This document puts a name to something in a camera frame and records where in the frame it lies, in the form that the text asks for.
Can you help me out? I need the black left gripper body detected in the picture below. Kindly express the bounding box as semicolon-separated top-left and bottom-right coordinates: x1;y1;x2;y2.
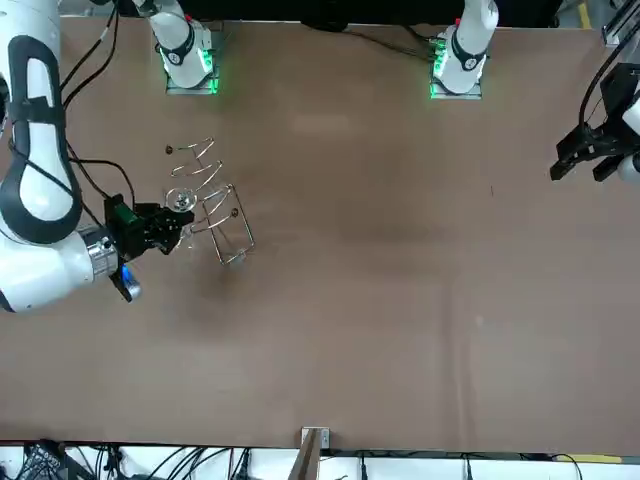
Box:
582;62;640;151

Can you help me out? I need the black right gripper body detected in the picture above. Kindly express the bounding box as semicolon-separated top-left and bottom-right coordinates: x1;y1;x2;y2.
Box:
103;193;151;261

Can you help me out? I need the clear glass goblet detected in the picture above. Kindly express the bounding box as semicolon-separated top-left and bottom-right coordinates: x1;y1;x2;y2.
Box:
163;186;201;251

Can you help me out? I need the black adapter with white print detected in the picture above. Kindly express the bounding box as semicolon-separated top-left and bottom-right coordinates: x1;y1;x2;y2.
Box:
22;439;69;480

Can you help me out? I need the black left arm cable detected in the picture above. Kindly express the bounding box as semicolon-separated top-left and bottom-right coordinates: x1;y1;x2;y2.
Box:
578;42;624;129

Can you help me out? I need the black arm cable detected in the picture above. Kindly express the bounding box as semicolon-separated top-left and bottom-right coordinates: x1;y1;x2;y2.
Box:
578;42;624;129
9;0;136;221

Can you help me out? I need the silver wire goblet rack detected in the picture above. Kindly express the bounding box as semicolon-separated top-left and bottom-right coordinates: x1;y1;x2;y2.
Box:
164;135;257;265

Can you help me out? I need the aluminium frame profile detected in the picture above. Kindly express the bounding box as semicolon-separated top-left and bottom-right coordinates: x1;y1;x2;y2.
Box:
602;0;640;47

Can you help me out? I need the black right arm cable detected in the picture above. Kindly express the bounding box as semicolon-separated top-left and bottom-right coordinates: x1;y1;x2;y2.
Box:
9;0;136;221

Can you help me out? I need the black left base cable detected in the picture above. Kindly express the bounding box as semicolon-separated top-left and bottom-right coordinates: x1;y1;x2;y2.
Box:
344;22;441;64

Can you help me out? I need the aluminium profile post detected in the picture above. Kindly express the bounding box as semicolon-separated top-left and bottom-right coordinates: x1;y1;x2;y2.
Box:
298;425;332;480

